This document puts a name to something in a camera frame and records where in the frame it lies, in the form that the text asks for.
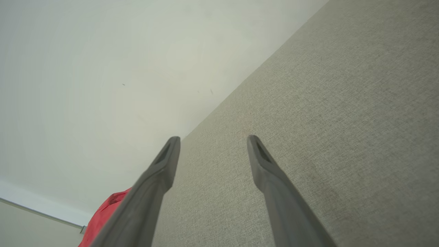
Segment red shorts with white waistband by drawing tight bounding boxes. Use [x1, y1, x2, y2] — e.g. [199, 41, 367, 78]
[78, 187, 132, 247]

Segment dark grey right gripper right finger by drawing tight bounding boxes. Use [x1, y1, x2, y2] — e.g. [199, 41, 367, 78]
[247, 135, 336, 247]

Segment white baseboard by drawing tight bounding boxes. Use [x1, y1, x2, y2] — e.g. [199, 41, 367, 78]
[0, 178, 87, 231]

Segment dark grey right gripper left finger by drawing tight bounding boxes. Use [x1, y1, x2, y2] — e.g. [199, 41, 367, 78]
[91, 136, 181, 247]

